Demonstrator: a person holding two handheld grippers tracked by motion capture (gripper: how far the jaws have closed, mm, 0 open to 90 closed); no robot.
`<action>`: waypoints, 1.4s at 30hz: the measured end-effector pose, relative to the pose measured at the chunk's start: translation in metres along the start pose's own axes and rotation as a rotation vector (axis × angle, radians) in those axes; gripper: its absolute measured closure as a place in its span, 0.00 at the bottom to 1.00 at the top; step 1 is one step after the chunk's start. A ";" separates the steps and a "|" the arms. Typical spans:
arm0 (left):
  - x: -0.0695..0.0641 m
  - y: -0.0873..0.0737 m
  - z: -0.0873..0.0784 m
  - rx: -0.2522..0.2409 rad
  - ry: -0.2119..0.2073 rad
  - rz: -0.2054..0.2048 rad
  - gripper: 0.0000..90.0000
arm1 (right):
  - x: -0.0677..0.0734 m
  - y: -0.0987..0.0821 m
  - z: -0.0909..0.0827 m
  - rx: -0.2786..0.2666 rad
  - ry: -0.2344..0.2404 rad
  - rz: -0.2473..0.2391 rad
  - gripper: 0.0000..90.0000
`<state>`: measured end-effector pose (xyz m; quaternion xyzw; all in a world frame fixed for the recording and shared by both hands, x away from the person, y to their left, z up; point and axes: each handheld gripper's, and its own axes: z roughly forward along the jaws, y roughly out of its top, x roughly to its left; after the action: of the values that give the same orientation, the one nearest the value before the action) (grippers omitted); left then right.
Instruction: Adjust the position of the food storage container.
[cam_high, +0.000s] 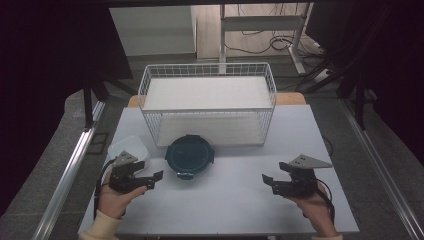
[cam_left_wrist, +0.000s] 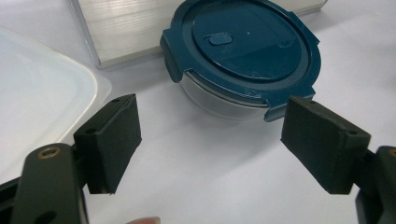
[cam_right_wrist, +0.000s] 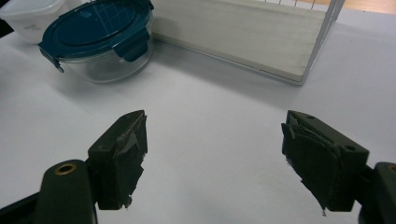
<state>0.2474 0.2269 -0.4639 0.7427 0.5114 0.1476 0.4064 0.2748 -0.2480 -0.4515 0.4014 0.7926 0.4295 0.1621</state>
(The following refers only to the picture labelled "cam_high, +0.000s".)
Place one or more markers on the person's right hand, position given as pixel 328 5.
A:
pixel 313 208

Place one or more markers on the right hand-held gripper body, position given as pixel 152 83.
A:
pixel 300 180

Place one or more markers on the person's left hand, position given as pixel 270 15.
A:
pixel 115 201

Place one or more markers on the wooden table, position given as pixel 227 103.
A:
pixel 290 99

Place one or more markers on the black curtain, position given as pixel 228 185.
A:
pixel 50 66
pixel 393 66

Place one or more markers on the white metal desk frame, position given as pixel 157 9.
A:
pixel 260 22

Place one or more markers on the white power strip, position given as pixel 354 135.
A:
pixel 322 75

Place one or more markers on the round container dark blue lid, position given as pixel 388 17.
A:
pixel 189 156

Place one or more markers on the black metal stand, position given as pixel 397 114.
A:
pixel 358 106
pixel 88 106

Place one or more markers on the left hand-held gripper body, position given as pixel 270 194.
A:
pixel 122 173

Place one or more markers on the white rectangular plastic container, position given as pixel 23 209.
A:
pixel 128 144

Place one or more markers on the grey cabinet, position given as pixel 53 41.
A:
pixel 151 30

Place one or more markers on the aluminium rail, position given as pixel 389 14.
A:
pixel 68 173
pixel 383 166

